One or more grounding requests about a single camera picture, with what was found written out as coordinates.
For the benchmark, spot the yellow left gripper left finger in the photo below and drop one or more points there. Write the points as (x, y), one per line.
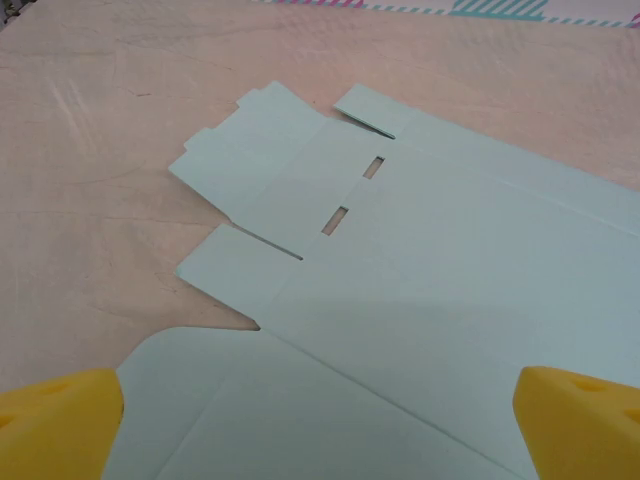
(55, 425)

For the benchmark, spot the teal paper box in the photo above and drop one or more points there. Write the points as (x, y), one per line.
(425, 280)

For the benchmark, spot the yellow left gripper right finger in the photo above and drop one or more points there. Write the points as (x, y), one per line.
(585, 430)

